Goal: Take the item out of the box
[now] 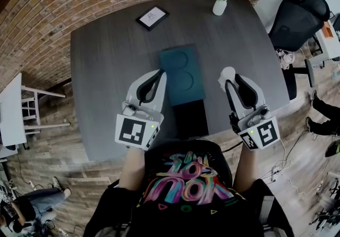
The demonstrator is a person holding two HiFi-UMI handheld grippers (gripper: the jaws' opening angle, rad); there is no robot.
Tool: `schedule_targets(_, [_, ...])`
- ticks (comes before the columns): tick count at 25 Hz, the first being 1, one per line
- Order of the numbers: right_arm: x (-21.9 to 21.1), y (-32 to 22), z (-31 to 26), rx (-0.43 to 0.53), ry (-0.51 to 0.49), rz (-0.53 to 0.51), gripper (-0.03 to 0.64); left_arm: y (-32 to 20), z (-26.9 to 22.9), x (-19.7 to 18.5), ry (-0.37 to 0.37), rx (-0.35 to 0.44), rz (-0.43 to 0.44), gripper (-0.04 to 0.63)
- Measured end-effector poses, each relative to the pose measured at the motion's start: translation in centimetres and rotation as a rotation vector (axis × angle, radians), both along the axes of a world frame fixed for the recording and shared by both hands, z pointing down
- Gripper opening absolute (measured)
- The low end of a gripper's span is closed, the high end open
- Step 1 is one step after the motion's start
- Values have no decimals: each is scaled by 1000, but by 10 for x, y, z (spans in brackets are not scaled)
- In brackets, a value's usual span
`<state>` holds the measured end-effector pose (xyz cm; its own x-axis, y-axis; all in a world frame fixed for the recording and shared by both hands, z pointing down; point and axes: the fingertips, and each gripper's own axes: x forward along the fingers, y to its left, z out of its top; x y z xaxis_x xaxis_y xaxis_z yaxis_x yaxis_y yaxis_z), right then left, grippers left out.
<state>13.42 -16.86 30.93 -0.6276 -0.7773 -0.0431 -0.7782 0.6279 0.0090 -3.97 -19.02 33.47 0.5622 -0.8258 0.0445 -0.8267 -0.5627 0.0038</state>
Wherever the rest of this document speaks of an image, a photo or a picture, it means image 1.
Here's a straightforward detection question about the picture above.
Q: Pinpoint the white cable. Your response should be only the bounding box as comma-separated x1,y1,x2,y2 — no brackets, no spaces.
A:
276,137,324,196

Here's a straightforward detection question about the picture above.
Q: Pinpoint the white desk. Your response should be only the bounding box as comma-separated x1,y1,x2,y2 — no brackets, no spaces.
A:
314,12,340,62

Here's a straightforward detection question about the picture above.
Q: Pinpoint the person's left forearm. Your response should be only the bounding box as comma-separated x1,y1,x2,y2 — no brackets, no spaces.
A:
117,146,146,191

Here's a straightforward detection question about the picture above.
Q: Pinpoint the white vase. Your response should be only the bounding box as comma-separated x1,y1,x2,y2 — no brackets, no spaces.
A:
212,0,228,16

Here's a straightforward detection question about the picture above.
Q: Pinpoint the white wooden stool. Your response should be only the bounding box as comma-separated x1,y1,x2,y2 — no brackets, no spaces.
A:
20,84,72,136

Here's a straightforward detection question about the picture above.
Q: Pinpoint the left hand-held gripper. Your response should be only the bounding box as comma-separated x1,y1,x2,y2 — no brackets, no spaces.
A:
114,69,168,151

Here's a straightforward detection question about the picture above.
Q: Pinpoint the black office chair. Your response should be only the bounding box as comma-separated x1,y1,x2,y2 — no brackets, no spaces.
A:
267,0,332,101

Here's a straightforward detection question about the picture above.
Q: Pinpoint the orange box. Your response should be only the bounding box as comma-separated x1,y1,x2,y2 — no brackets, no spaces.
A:
320,20,334,38

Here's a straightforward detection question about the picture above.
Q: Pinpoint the black equipment stand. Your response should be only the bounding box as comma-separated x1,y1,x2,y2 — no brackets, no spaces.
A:
308,171,340,233

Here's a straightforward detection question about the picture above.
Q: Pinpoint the person's right forearm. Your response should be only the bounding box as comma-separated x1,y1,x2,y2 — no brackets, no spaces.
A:
233,142,260,194

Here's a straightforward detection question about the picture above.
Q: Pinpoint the white side table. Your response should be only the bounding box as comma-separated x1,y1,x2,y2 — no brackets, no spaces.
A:
0,72,28,149

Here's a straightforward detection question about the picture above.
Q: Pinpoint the small white item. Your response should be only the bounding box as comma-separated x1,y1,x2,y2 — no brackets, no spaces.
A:
217,66,236,90

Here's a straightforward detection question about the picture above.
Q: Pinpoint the black printed t-shirt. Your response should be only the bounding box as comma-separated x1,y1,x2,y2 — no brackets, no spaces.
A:
83,139,295,237

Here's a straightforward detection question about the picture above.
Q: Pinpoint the black picture frame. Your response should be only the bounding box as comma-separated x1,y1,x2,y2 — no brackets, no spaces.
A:
135,4,171,32

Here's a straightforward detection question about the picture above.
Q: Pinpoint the white power strip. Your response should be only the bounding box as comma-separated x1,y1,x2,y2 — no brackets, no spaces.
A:
270,165,281,184

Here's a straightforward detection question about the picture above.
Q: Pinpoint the pale bag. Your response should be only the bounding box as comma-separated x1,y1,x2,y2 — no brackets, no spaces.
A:
275,48,296,71

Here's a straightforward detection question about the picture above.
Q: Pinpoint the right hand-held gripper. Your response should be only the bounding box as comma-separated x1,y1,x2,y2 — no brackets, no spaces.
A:
224,73,282,150

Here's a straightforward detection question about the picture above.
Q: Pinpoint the teal box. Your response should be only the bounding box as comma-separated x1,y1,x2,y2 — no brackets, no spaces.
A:
159,44,207,108

